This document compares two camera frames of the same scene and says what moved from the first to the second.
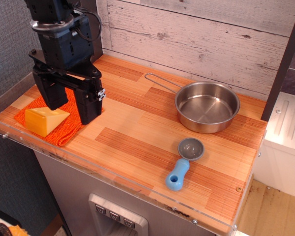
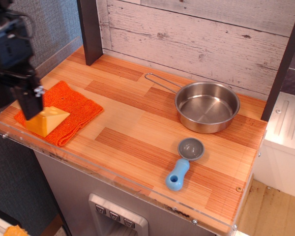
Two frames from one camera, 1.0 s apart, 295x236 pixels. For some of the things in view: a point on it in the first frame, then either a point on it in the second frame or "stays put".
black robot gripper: (66, 54) -> (12, 63)
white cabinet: (280, 162) stays put
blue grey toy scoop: (189, 149) stays put
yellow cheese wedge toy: (43, 121) stays put
